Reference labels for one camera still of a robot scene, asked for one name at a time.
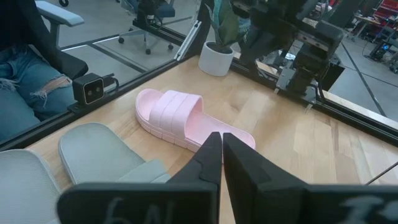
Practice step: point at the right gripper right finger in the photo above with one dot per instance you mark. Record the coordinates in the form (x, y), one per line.
(280, 199)

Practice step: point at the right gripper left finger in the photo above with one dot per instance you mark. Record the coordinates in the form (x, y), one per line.
(155, 202)

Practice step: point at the grey foam slide sandal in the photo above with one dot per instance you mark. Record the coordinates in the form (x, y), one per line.
(21, 186)
(99, 152)

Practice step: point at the pink foam slide sandal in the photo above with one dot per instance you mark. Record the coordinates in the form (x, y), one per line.
(174, 115)

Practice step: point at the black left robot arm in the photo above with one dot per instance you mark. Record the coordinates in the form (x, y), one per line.
(304, 49)

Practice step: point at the green plant in white pot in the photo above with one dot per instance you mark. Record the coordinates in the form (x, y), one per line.
(216, 59)

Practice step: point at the black chair with grey armrest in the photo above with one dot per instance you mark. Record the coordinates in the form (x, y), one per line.
(70, 63)

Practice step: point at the blue office chair on wheels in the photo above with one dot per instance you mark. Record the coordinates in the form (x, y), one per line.
(149, 34)

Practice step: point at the person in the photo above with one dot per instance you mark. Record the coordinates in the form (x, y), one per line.
(18, 93)

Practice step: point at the black table-level camera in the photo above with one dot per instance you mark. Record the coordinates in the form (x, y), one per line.
(88, 88)

